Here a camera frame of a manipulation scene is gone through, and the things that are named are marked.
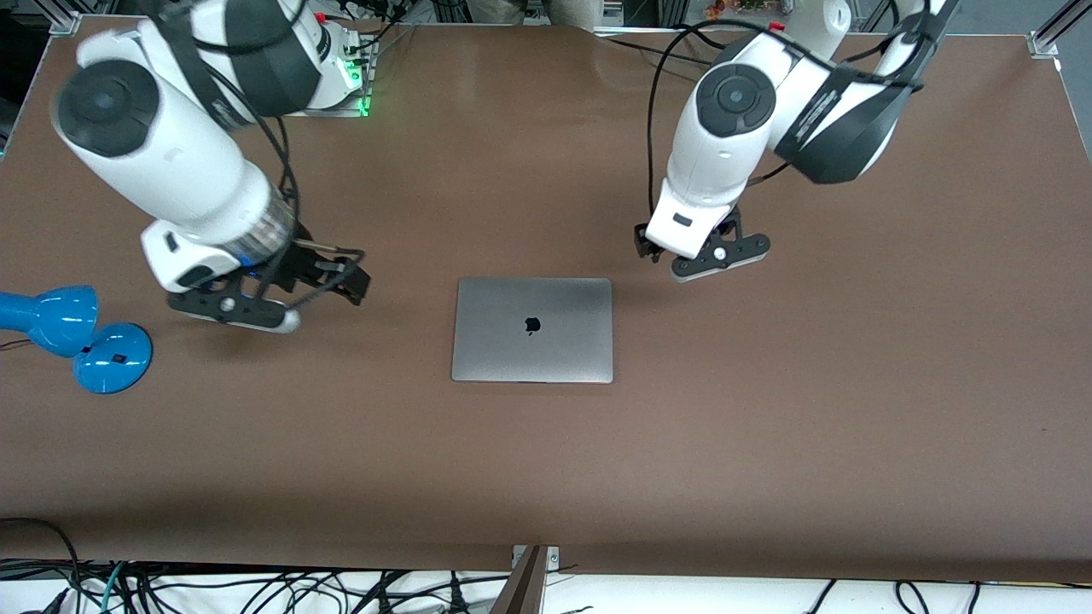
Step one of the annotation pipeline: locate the brown support beam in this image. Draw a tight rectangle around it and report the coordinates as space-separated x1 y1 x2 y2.
491 546 549 614

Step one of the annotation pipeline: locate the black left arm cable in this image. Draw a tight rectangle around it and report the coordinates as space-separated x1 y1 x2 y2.
646 19 799 224

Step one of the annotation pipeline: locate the black looped floor cable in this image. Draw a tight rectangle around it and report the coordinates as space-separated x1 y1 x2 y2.
0 518 84 614

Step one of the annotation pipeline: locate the black right camera cable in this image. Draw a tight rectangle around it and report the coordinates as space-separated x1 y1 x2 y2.
192 51 368 312

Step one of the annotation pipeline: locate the grey aluminium laptop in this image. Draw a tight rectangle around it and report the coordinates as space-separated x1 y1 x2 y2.
451 276 614 385

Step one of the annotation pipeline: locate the teal floor cable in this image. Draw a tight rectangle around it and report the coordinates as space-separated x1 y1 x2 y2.
101 561 131 614

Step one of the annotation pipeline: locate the aluminium frame corner profile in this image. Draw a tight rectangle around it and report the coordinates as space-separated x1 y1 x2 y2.
47 0 84 37
1028 0 1092 59

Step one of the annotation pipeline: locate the blue desk lamp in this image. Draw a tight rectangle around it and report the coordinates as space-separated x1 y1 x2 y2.
0 285 154 396

